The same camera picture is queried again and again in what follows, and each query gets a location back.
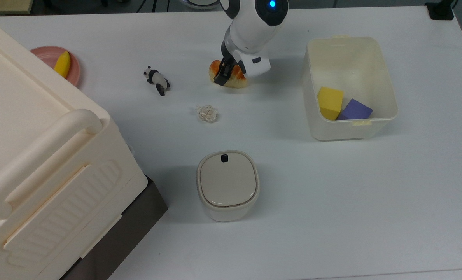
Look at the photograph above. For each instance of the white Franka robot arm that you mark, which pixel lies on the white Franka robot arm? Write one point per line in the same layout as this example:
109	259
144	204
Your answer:
250	27

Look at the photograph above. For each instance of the purple foam block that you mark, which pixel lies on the purple foam block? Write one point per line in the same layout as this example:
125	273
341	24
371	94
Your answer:
355	109

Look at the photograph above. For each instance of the yellow toy banana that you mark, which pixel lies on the yellow toy banana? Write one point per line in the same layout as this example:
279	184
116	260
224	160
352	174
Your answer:
62	64

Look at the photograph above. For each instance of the small panda figurine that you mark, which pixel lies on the small panda figurine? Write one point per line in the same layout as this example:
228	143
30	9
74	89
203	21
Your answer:
157	79

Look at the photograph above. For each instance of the cream plastic basket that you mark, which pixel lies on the cream plastic basket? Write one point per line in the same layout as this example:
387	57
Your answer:
351	58

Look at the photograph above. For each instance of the pink plate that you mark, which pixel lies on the pink plate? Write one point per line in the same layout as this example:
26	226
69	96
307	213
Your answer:
74	66

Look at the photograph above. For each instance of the tan cardboard box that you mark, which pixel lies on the tan cardboard box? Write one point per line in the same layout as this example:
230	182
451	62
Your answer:
5	6

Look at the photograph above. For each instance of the black table clamp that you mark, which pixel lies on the black table clamp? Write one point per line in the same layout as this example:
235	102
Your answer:
441	11

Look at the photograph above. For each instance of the dark brown wooden drawer cabinet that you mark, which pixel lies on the dark brown wooden drawer cabinet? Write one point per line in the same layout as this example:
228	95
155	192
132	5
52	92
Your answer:
137	221

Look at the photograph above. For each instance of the crumpled clear plastic wrap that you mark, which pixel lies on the crumpled clear plastic wrap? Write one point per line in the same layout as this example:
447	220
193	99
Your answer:
207	113

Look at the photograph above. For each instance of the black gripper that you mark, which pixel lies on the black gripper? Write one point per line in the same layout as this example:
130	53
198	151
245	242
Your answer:
226	50

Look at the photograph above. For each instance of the orange glazed toy bread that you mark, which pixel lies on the orange glazed toy bread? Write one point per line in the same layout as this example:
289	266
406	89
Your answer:
237	79

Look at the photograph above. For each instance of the beige lidded trash can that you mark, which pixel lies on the beige lidded trash can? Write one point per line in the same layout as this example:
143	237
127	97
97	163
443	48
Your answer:
227	182

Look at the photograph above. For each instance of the yellow foam block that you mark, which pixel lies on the yellow foam block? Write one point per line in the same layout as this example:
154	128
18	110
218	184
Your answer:
329	101

